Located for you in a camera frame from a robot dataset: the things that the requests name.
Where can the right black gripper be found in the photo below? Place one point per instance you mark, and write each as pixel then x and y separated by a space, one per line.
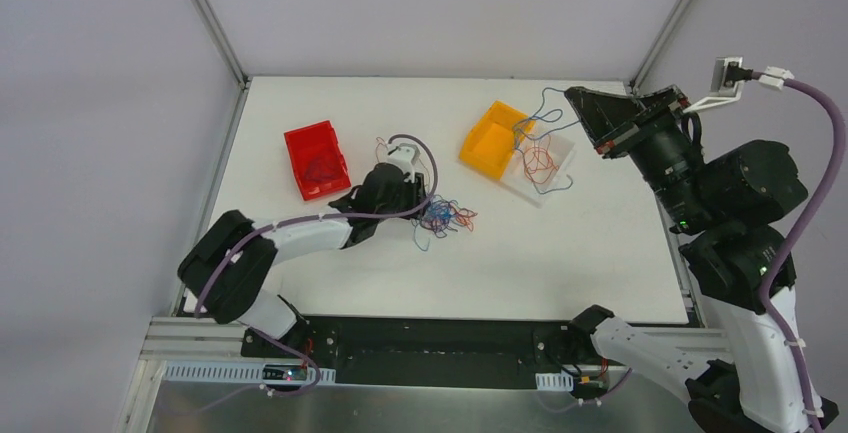
pixel 643 124

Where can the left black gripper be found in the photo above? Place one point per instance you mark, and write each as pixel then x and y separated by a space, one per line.
pixel 411 193

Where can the white plastic bin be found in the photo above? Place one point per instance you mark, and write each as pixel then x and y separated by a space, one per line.
pixel 539 166

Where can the red plastic bin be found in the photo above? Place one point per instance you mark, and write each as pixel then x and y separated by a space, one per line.
pixel 317 162

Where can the orange plastic bin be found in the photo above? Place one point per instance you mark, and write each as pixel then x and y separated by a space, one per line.
pixel 489 145

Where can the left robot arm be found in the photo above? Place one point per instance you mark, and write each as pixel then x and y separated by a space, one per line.
pixel 227 268

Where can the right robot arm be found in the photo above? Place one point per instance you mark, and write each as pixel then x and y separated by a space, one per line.
pixel 741 263

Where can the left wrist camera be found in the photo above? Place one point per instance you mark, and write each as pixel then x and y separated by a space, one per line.
pixel 403 156

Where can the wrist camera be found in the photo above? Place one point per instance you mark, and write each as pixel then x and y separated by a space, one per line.
pixel 725 88
pixel 403 156

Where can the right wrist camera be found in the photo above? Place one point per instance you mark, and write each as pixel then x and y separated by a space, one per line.
pixel 725 88

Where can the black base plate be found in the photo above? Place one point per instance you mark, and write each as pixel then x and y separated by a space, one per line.
pixel 490 354

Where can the right white cable duct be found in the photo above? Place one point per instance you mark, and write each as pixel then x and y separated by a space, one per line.
pixel 554 382

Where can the white cable duct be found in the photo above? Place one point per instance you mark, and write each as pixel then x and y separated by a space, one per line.
pixel 274 373
pixel 554 382

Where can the aluminium frame rail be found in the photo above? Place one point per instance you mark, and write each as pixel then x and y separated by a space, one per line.
pixel 183 338

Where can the left white cable duct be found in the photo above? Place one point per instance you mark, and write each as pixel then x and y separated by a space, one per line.
pixel 274 373

